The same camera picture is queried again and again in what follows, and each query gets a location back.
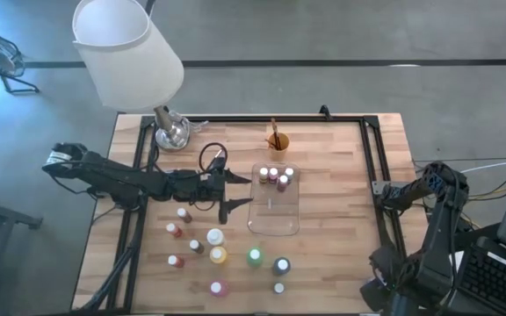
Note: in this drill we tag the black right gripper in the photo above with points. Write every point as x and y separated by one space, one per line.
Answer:
385 298

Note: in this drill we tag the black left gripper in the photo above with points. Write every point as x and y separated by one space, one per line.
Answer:
213 188

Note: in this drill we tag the magenta small paint bottle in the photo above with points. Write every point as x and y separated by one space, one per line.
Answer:
273 175

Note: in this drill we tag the light pink small paint bottle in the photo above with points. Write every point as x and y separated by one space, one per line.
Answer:
283 182

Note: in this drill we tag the clear plastic bin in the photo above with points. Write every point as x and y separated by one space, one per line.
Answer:
275 219

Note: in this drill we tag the grey small paint bottle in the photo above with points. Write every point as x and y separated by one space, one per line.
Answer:
289 173

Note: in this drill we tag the orange plastic cup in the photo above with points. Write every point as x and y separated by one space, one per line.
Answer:
283 142

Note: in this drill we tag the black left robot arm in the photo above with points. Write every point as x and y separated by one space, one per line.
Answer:
125 180

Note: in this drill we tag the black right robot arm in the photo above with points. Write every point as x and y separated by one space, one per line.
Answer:
437 246

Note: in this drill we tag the white large paint bottle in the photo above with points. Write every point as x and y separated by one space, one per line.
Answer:
214 237

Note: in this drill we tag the reddish brown small paint bottle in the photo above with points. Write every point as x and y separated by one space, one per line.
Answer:
184 215

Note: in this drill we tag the yellow large paint bottle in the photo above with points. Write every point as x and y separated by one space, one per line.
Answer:
218 255

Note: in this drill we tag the dark umber small paint bottle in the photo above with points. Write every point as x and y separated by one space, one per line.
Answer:
196 246

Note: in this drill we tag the green large paint bottle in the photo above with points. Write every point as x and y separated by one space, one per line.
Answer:
255 256

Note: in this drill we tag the red small paint bottle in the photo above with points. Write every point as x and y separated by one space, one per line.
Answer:
176 261
174 230

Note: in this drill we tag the teal large paint bottle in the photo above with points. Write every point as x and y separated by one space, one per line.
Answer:
281 266

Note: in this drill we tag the pink large paint bottle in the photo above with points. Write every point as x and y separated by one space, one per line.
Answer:
219 289

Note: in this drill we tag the light purple small paint bottle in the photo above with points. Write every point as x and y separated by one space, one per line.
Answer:
279 288

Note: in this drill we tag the clear plastic wrap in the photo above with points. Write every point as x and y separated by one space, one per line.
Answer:
196 126

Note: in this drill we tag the chrome lamp base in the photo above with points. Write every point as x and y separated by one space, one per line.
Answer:
174 136

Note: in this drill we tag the grey metal mounting plate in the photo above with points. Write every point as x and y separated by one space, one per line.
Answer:
377 188

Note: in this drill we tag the black keyboard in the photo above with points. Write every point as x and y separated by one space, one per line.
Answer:
499 285

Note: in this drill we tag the black desk bar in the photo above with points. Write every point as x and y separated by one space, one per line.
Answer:
481 234

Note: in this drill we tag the black clamp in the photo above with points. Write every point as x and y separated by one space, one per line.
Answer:
324 112

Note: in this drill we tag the white lamp shade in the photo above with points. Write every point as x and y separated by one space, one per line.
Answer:
125 66

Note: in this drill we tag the grey side table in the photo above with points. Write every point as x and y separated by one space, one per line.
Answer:
2 213

